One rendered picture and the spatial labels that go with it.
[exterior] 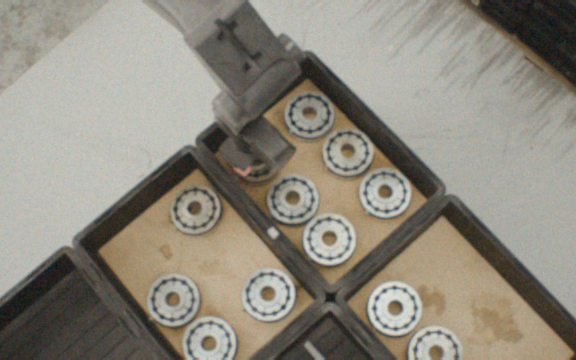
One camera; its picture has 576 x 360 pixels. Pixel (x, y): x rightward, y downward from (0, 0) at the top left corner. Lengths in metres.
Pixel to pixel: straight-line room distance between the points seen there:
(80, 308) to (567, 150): 1.10
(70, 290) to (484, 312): 0.81
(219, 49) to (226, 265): 0.73
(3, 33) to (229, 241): 1.61
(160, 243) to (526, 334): 0.73
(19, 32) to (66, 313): 1.51
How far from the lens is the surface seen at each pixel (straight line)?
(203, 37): 0.72
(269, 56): 0.75
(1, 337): 1.50
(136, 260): 1.42
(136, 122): 1.66
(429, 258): 1.39
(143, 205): 1.42
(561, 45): 2.29
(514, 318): 1.41
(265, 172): 1.40
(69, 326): 1.44
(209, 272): 1.39
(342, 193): 1.41
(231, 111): 0.76
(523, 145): 1.65
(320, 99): 1.45
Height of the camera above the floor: 2.18
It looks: 72 degrees down
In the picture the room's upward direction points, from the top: 7 degrees counter-clockwise
